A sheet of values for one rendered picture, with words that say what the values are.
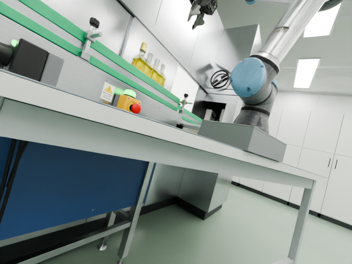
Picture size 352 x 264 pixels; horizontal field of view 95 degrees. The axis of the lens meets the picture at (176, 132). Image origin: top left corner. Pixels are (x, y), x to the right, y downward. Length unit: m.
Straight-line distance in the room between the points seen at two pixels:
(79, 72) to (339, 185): 4.47
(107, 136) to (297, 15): 0.67
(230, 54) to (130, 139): 1.84
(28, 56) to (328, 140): 4.54
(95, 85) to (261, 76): 0.54
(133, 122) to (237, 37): 1.96
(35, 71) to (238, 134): 0.57
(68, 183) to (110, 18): 0.81
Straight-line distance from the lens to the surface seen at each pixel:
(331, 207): 4.54
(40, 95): 0.31
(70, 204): 0.73
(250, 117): 0.70
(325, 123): 4.60
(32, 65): 0.48
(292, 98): 5.19
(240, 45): 2.12
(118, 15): 1.10
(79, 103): 0.31
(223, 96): 1.87
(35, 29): 0.60
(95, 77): 0.62
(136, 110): 0.59
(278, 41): 0.69
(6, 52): 0.49
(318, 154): 4.48
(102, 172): 0.73
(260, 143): 0.61
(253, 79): 0.60
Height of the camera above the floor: 0.72
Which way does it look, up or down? 2 degrees up
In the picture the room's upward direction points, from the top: 16 degrees clockwise
